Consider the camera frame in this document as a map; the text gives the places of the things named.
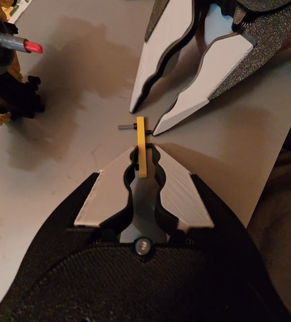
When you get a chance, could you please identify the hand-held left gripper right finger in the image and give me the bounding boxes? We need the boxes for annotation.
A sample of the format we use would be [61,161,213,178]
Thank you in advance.
[152,145,215,237]

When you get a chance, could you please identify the printed instruction sheet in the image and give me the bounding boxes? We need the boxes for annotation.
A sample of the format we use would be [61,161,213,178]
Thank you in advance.
[8,0,33,24]

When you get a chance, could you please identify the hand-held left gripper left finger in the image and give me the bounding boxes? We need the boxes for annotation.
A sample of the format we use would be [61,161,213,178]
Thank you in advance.
[74,146,139,229]

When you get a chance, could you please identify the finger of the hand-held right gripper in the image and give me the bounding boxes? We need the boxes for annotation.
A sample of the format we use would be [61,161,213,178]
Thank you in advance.
[129,0,202,114]
[152,33,254,137]

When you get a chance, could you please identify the yellow perforated toy beam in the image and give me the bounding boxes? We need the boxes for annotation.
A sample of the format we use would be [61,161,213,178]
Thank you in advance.
[137,116,148,178]

